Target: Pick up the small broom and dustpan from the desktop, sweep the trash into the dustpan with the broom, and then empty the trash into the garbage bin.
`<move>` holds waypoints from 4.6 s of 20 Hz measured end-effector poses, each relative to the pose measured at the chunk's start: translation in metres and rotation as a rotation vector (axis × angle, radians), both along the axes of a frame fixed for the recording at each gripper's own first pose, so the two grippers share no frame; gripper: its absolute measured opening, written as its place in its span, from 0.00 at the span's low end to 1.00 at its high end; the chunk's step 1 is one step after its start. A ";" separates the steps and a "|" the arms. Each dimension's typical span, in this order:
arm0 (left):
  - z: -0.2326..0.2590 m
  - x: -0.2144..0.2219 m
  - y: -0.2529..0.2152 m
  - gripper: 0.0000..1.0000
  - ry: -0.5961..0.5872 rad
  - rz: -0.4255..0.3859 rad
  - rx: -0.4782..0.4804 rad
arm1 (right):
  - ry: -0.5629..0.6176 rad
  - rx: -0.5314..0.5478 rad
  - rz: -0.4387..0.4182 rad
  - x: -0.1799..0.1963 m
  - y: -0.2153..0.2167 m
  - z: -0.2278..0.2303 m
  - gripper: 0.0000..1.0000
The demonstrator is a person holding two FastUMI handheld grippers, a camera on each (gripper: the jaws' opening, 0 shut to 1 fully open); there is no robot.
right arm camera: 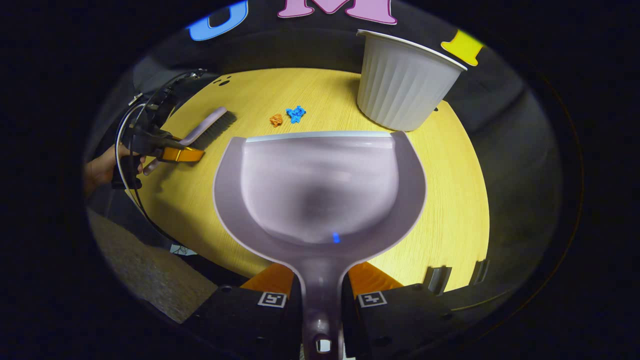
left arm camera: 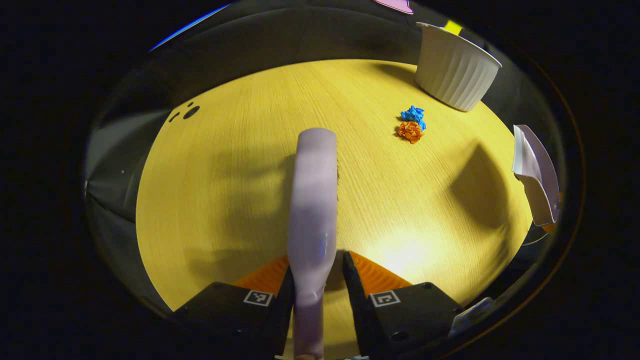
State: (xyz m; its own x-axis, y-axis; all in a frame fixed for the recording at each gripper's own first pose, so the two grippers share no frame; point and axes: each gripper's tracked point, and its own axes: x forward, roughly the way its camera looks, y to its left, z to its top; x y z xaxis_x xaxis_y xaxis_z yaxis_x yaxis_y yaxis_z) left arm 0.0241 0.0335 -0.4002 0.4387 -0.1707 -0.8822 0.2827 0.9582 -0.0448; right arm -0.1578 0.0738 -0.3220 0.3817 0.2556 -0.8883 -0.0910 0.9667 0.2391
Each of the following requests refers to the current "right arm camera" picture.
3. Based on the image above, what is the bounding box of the pale lilac dustpan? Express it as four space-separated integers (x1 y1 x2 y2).
213 131 428 360

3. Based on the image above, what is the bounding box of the white cable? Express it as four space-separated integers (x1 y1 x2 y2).
114 70 207 246

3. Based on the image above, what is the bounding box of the black backdrop cloth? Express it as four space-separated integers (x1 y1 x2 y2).
132 0 551 151

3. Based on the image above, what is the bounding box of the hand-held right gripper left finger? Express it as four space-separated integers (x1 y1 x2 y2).
186 262 304 360

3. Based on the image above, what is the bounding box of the white ribbed garbage bin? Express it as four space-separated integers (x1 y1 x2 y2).
356 29 468 132

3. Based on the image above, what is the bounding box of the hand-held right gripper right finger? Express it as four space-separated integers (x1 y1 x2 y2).
341 261 471 360

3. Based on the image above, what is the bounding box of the small pale lilac broom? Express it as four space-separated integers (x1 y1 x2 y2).
142 106 238 176

